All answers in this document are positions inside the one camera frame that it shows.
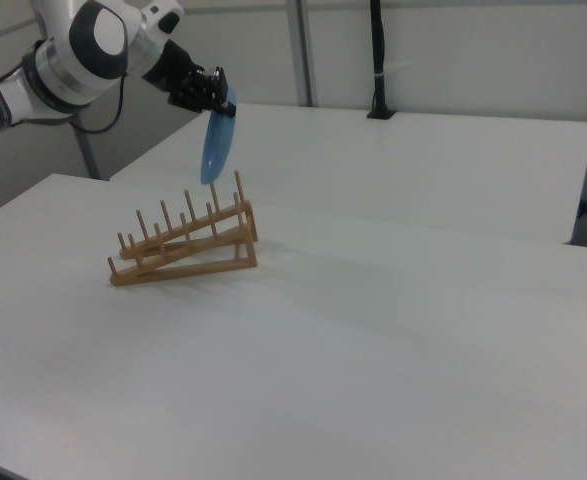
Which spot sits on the grey partition frame post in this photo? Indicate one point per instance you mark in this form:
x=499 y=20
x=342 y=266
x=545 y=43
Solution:
x=303 y=50

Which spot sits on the wooden plate rack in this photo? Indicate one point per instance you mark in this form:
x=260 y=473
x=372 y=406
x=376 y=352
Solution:
x=193 y=245

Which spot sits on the blue round plate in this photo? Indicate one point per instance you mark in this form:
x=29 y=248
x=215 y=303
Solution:
x=217 y=145

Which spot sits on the black pole with clamp base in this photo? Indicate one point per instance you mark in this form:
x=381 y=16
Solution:
x=378 y=60

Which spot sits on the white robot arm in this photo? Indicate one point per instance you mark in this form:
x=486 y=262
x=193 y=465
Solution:
x=78 y=55

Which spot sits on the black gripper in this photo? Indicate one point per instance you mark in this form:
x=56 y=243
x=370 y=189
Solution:
x=185 y=75

